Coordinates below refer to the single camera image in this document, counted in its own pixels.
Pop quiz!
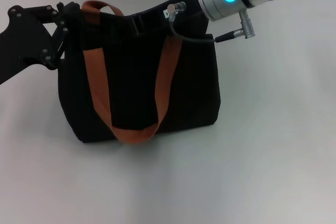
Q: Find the right gripper cable with plug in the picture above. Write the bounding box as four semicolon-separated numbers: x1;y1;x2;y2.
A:
167;1;259;44

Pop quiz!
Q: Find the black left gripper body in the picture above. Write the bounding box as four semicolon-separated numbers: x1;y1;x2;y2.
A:
0;4;58;86

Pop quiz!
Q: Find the black canvas bag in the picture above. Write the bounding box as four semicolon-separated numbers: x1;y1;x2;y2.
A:
56;0;223;146

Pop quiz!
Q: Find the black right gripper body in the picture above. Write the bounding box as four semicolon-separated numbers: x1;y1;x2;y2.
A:
129;0;211;36

